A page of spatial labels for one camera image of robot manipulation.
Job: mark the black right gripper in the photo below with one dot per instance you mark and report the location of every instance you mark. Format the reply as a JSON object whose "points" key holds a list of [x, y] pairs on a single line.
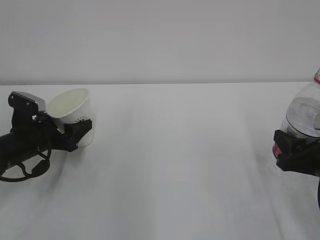
{"points": [[306, 161]]}

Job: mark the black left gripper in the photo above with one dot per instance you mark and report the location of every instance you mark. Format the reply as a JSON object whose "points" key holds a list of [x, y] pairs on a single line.
{"points": [[62, 141]]}

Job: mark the white paper cup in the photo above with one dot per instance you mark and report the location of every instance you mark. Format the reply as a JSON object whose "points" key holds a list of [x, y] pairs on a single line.
{"points": [[70, 107]]}

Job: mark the clear plastic water bottle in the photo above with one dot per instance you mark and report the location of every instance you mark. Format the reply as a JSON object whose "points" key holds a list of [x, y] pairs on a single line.
{"points": [[302, 118]]}

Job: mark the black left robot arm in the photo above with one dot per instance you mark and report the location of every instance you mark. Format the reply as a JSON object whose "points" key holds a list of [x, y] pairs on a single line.
{"points": [[39, 136]]}

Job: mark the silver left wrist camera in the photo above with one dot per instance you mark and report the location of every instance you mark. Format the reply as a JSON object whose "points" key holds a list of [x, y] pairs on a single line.
{"points": [[26, 103]]}

